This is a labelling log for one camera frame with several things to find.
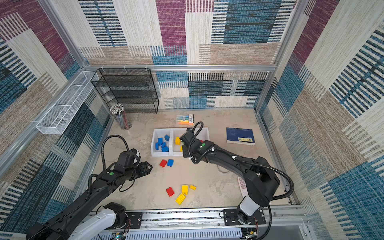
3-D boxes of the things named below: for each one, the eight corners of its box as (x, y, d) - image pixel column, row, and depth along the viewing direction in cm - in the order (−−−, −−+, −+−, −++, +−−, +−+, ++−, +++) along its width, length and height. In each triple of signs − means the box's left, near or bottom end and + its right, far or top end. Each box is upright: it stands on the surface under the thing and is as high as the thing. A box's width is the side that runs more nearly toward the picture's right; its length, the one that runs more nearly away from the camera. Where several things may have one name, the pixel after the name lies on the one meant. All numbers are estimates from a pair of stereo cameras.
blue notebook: (226, 143, 104) (227, 141, 102) (225, 129, 112) (226, 126, 109) (254, 145, 103) (255, 143, 101) (251, 130, 110) (252, 128, 108)
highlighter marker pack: (175, 124, 114) (175, 122, 112) (176, 116, 119) (176, 114, 118) (193, 124, 114) (193, 122, 112) (193, 116, 119) (193, 114, 118)
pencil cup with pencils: (120, 130, 112) (108, 112, 97) (123, 123, 116) (112, 104, 101) (130, 130, 112) (120, 112, 97) (133, 123, 116) (123, 104, 101)
